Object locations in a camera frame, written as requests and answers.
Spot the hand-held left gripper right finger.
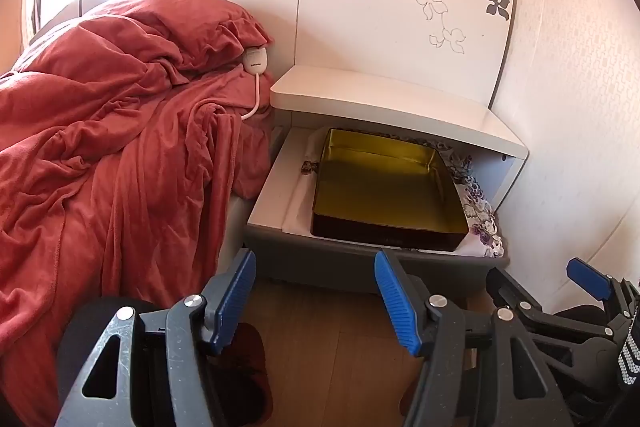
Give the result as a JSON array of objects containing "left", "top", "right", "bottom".
[{"left": 374, "top": 249, "right": 573, "bottom": 427}]

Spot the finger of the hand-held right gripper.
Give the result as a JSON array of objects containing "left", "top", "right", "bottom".
[
  {"left": 486, "top": 266, "right": 616, "bottom": 343},
  {"left": 566, "top": 258, "right": 640, "bottom": 333}
]

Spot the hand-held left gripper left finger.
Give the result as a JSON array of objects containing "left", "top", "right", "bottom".
[{"left": 55, "top": 248, "right": 257, "bottom": 427}]

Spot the grey nightstand drawer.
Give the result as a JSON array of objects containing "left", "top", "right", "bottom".
[{"left": 244, "top": 124, "right": 511, "bottom": 295}]

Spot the person's right hand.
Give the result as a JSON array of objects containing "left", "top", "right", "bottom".
[{"left": 619, "top": 307, "right": 640, "bottom": 390}]

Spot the dark red slipper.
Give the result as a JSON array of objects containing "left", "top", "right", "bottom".
[{"left": 220, "top": 321, "right": 275, "bottom": 427}]

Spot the white floral embroidered cloth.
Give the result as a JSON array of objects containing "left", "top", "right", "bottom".
[{"left": 285, "top": 127, "right": 506, "bottom": 258}]

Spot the red blanket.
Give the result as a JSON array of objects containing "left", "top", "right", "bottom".
[{"left": 0, "top": 57, "right": 276, "bottom": 427}]

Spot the white nightstand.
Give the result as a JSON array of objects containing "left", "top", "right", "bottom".
[{"left": 270, "top": 66, "right": 530, "bottom": 208}]

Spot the white floral headboard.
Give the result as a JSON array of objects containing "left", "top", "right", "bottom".
[{"left": 30, "top": 0, "right": 518, "bottom": 108}]

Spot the red ruffled pillow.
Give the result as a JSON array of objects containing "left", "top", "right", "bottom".
[{"left": 30, "top": 0, "right": 273, "bottom": 88}]

